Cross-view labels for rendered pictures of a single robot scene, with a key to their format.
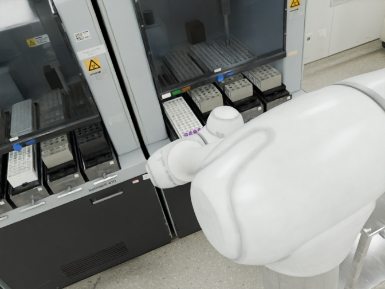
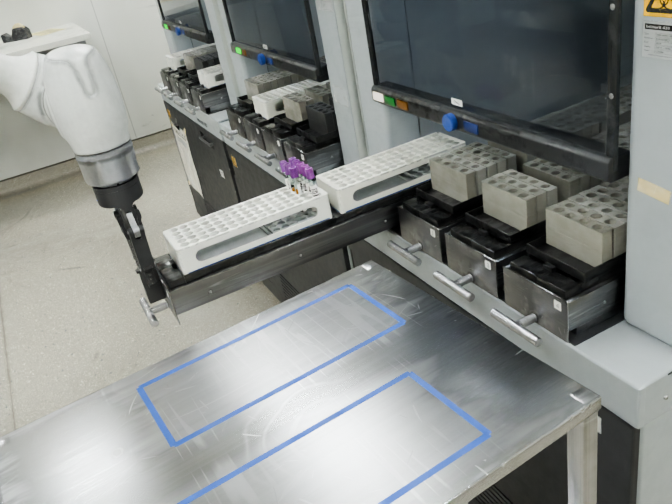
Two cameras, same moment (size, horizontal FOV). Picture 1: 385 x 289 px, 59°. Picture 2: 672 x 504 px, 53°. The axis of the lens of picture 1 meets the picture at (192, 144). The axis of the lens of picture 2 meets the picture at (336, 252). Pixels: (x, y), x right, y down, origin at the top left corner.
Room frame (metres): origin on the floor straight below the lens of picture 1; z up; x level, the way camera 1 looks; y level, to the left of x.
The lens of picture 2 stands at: (0.87, -1.20, 1.36)
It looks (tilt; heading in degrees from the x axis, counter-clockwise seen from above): 28 degrees down; 81
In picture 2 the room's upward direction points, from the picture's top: 11 degrees counter-clockwise
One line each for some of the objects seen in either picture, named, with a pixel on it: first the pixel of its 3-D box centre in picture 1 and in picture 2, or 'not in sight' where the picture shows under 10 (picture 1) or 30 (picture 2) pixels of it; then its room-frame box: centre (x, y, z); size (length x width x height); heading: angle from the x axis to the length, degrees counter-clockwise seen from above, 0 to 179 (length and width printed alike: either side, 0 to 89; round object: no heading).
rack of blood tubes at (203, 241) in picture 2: not in sight; (249, 227); (0.90, -0.05, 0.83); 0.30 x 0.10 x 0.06; 13
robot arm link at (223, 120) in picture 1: (222, 135); (83, 96); (0.70, -0.09, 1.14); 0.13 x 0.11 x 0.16; 111
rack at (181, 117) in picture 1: (183, 121); (393, 173); (1.21, 0.02, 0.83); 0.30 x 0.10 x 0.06; 13
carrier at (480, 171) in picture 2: (209, 100); (463, 176); (1.30, -0.12, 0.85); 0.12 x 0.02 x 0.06; 103
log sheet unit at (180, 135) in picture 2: not in sight; (184, 158); (0.75, 1.71, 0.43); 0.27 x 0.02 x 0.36; 103
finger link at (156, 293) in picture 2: not in sight; (152, 283); (0.71, -0.10, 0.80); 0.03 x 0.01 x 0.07; 13
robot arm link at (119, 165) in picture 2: not in sight; (108, 162); (0.71, -0.10, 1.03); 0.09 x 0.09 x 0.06
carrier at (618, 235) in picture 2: (267, 79); (589, 231); (1.37, -0.41, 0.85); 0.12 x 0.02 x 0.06; 103
